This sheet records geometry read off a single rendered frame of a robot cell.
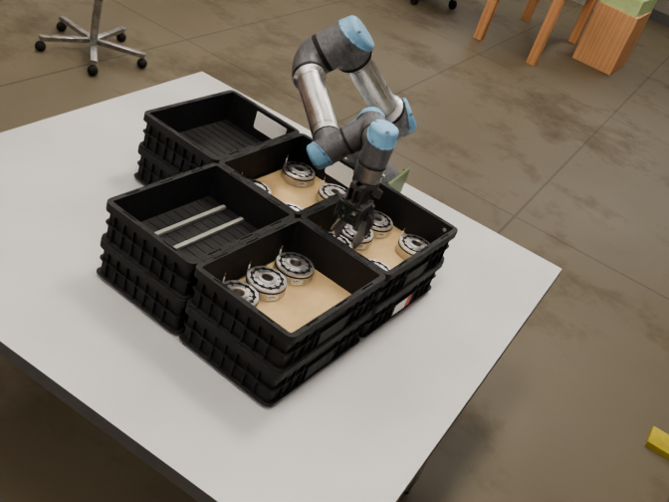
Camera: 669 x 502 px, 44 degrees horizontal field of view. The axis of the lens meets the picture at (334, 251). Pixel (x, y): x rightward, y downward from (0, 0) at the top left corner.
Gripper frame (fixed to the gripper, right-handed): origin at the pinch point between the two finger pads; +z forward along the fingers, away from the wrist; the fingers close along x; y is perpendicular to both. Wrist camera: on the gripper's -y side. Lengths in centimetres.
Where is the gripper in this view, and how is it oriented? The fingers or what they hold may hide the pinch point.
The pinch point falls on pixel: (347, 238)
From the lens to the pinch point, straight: 221.7
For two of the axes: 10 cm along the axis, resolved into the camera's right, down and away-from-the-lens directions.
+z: -2.8, 7.9, 5.4
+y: -5.0, 3.6, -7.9
